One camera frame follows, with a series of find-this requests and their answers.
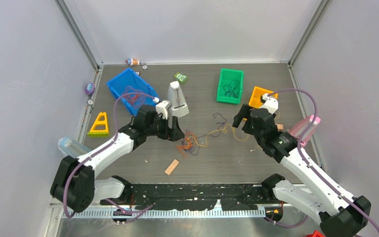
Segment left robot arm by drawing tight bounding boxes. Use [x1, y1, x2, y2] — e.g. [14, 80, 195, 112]
[50, 100, 185, 217]

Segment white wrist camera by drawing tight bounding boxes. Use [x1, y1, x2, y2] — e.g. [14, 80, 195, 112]
[155, 100, 172, 120]
[259, 93, 278, 114]

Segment red object at corner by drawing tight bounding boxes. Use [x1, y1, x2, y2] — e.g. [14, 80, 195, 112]
[304, 230, 325, 237]

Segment left yellow triangle block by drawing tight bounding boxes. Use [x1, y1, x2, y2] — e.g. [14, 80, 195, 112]
[87, 112, 109, 137]

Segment white metronome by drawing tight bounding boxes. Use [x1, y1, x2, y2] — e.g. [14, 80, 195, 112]
[167, 81, 189, 118]

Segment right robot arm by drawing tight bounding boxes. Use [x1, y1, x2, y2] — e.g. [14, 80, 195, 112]
[232, 104, 371, 237]

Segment pink metronome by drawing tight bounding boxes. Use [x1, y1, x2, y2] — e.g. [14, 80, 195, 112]
[288, 115, 321, 148]

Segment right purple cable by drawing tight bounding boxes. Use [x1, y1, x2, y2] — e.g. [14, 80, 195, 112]
[265, 89, 379, 237]

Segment blue plastic bin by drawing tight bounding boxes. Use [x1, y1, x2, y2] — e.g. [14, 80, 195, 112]
[106, 68, 159, 116]

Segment purple small toy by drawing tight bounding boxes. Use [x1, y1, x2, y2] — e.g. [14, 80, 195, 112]
[85, 82, 95, 95]

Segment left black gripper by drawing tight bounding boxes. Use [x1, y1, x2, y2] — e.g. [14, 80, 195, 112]
[145, 113, 184, 142]

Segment green plastic bin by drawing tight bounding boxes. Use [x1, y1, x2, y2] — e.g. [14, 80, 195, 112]
[216, 68, 244, 104]

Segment blue transparent metronome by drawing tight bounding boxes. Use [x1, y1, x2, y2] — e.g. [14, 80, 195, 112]
[58, 137, 92, 158]

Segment tan wooden stick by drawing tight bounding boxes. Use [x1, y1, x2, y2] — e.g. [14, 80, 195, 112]
[164, 159, 179, 175]

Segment orange plastic bin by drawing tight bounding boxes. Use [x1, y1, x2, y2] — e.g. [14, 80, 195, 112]
[248, 86, 278, 109]

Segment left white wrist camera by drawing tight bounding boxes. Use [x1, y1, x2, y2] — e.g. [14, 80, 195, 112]
[155, 100, 172, 120]

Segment green number tile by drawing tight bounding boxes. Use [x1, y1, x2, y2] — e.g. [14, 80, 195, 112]
[174, 72, 188, 83]

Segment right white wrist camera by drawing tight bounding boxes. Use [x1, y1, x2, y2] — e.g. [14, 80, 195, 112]
[259, 93, 278, 114]

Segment small figurine toy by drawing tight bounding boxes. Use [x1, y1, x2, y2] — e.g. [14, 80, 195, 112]
[125, 58, 140, 66]

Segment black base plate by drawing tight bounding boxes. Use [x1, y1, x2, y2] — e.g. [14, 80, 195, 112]
[112, 184, 285, 211]

